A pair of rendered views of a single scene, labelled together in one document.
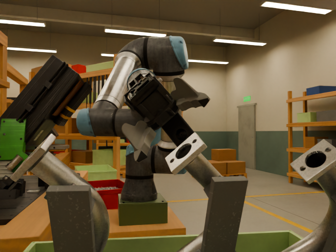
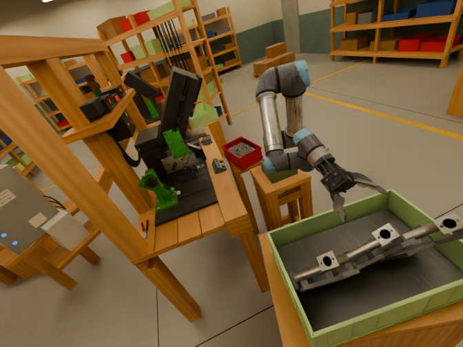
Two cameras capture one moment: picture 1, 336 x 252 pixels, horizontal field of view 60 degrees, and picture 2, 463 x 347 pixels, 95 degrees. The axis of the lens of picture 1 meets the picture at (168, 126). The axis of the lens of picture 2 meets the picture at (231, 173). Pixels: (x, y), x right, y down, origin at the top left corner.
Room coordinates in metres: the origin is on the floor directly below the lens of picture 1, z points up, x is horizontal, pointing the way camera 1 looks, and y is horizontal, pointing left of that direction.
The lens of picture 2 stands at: (0.02, 0.30, 1.76)
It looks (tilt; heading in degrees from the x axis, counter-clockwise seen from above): 34 degrees down; 6
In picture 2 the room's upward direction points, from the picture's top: 19 degrees counter-clockwise
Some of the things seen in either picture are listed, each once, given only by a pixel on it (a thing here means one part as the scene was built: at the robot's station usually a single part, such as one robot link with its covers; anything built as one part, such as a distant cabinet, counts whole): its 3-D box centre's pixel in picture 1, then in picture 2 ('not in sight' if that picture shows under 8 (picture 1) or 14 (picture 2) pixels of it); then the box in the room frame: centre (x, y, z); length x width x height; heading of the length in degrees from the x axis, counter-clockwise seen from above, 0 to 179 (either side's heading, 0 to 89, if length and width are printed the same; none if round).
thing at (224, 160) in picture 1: (218, 163); (273, 60); (7.73, -1.35, 0.37); 1.20 x 0.80 x 0.74; 113
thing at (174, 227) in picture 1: (139, 222); (278, 174); (1.21, 0.12, 0.83); 0.32 x 0.32 x 0.04; 11
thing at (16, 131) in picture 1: (14, 139); (176, 142); (1.47, 0.78, 1.17); 0.13 x 0.12 x 0.20; 10
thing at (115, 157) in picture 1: (76, 133); (164, 78); (4.85, 1.53, 1.19); 2.30 x 0.55 x 2.39; 56
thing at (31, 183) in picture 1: (5, 192); (182, 169); (1.53, 0.85, 0.89); 1.10 x 0.42 x 0.02; 10
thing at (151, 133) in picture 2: not in sight; (157, 152); (1.62, 1.01, 1.07); 0.30 x 0.18 x 0.34; 10
